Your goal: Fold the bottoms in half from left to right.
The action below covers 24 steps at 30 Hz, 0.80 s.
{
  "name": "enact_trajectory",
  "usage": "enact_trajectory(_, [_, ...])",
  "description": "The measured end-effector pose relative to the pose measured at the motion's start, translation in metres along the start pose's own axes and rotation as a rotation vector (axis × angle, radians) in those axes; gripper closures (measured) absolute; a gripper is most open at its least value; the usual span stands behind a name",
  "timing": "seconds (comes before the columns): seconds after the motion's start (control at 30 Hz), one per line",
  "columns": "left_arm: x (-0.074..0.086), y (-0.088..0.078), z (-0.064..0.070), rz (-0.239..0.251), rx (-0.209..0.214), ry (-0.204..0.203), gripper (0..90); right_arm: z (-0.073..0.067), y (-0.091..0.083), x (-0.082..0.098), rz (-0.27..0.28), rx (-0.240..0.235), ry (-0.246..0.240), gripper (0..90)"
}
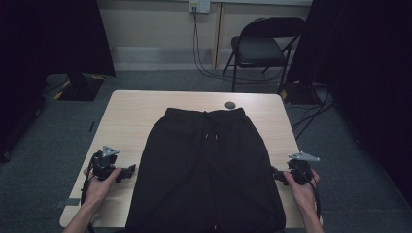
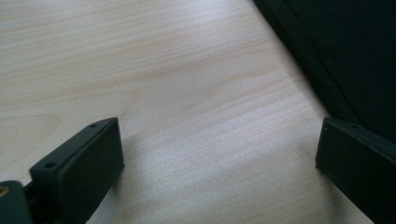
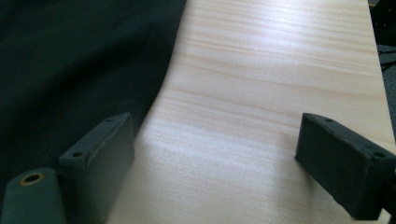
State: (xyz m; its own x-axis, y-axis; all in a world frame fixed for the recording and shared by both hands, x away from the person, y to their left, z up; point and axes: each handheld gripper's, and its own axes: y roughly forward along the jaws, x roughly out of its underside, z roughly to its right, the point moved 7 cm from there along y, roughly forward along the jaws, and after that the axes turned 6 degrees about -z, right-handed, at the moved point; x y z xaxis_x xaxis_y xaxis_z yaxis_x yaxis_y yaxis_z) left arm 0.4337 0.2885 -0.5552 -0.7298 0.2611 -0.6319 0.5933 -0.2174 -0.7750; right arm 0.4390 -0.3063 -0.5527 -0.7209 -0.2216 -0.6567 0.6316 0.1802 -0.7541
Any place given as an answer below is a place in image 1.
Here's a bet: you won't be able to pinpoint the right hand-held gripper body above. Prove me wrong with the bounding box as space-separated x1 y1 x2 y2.
287 150 322 186

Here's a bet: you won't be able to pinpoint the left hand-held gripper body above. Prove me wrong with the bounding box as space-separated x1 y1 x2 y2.
91 145 123 183

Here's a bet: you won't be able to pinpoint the black drawstring pants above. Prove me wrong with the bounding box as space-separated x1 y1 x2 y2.
124 107 288 233

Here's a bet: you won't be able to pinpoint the person's right hand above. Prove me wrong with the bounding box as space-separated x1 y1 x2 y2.
282 168 322 212

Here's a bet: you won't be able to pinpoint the person's left hand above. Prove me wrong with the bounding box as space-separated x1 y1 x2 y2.
83 166 123 209

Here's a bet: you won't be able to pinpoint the grey tape strip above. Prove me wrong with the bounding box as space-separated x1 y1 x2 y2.
53 197 82 209

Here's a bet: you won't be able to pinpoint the black stand base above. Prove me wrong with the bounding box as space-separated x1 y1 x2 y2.
279 80 323 106
53 72 107 102

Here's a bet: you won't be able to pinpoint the black curtain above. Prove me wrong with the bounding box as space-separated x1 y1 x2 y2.
286 0 412 208
0 0 117 163

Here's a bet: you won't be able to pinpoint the black folding chair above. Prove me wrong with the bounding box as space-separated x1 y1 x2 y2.
222 17 307 95

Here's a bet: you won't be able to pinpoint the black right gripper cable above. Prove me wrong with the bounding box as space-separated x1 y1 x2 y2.
299 166 324 221

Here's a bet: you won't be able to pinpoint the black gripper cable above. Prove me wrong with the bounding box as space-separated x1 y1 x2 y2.
80 150 99 233
299 166 324 221

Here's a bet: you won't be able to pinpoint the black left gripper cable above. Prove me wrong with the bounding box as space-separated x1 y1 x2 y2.
80 150 99 233

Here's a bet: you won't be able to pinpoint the black floor cables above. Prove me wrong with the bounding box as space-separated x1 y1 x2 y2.
285 84 336 142

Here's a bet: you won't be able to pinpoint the black wall outlet cables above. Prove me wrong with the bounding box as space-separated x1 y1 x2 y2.
191 7 288 87

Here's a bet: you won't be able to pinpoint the light vertical wall trim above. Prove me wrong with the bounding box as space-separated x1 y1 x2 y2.
211 2 225 70

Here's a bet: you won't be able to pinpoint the white wall power outlet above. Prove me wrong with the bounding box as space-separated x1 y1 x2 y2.
189 0 212 15

